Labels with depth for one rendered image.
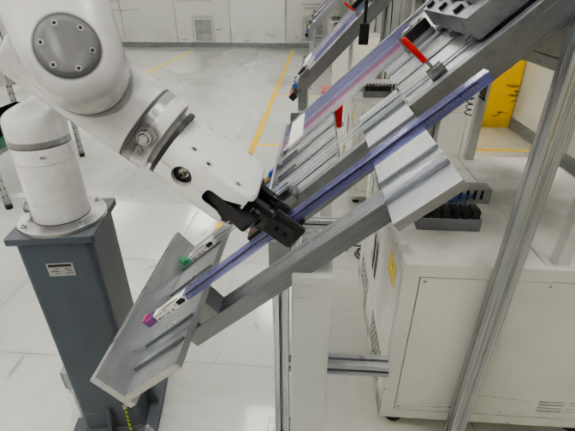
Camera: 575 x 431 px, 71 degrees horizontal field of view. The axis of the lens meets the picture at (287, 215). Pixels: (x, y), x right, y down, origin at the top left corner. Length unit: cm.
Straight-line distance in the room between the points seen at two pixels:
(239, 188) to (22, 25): 21
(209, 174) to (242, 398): 113
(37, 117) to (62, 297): 42
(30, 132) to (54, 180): 11
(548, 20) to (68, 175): 95
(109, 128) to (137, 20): 996
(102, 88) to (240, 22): 941
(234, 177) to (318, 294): 26
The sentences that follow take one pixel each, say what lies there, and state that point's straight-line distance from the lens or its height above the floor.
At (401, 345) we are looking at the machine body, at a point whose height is 36.
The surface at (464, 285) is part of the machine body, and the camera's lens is 104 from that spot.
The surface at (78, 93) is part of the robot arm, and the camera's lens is 36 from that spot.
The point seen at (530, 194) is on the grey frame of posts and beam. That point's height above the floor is 82.
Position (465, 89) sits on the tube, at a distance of 43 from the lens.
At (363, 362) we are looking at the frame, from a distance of 114.
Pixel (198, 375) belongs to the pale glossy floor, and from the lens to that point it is 153.
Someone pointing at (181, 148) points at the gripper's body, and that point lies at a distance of 41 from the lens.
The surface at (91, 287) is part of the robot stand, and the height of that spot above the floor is 55.
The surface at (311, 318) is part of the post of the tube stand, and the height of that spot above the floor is 73.
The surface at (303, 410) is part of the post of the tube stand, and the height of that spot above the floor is 51.
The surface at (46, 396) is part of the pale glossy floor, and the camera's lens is 165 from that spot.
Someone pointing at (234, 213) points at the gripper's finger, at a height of 97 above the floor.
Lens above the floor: 117
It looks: 29 degrees down
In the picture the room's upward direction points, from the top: straight up
